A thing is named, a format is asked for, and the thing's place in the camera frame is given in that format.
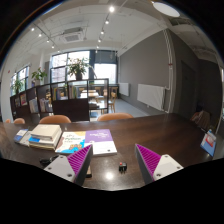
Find colourful light blue book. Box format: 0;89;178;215
54;130;87;155

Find plain white book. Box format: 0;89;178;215
19;130;33;148

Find potted green plant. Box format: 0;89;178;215
9;78;26;96
66;57;91;81
31;67;49;87

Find ceiling air conditioner unit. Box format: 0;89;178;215
59;27;85;44

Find cream hardcover book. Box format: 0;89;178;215
29;123;63;141

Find blue and red card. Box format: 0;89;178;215
199;130;218;158

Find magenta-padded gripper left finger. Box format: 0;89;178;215
43;144;94;186

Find coiled black cable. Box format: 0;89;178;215
39;154;61;169

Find blue cover book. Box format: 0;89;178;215
13;128;30;145

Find purple and white book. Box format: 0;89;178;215
83;128;119;158

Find white wall radiator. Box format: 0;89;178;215
117;82;131;98
136;83;167;112

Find ceiling track spotlights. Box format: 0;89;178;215
29;4;116;55

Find dark wooden open shelf unit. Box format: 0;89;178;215
9;78;111;125

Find small black charger block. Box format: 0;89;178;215
118;161;128;173

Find thin yellowish book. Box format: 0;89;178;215
28;141;60;151

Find round ceiling light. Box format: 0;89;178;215
152;1;181;19

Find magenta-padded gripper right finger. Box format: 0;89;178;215
134;144;184;185

